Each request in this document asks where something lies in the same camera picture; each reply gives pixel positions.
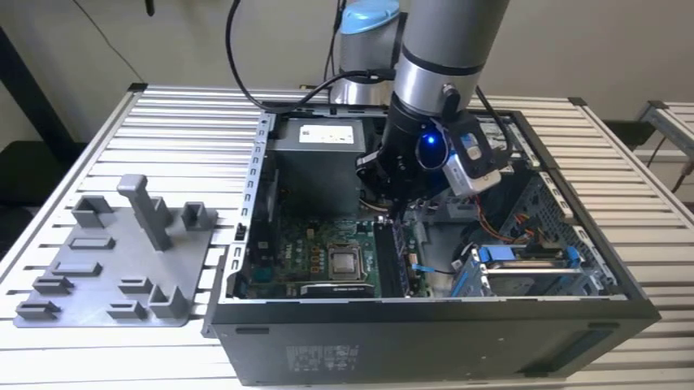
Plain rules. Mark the silver CPU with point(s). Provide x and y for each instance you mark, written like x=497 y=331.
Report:
x=346 y=265

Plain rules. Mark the dark RAM stick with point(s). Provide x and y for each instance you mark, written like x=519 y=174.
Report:
x=386 y=260

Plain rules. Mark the black box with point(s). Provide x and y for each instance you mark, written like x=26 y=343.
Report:
x=629 y=134

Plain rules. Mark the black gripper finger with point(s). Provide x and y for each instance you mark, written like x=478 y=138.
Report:
x=401 y=209

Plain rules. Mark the black slanted pole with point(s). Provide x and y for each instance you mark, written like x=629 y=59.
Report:
x=32 y=89

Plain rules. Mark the CPU socket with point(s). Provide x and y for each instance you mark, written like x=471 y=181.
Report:
x=345 y=246

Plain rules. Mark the black graphics card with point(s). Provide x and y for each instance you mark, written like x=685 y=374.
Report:
x=337 y=290

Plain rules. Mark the green motherboard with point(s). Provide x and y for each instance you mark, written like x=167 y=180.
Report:
x=303 y=243

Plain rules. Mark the grey power supply unit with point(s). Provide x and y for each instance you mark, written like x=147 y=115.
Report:
x=319 y=174

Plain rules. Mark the black bulky object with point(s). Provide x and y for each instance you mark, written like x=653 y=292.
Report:
x=27 y=170

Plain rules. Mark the black open PC case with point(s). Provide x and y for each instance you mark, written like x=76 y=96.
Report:
x=434 y=349

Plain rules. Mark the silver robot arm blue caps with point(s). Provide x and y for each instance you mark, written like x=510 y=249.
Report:
x=450 y=32

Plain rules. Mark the hard disk in blue carrier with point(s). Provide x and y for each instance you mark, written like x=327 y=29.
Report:
x=495 y=254

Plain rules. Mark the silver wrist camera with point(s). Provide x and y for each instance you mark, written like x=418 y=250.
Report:
x=471 y=183

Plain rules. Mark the grey plastic parts rack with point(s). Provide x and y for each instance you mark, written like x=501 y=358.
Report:
x=119 y=264

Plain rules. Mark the aluminium frame side table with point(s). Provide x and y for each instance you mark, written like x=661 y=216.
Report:
x=669 y=126

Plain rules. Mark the perforated grey disk bay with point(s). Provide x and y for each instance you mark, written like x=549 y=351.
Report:
x=542 y=203

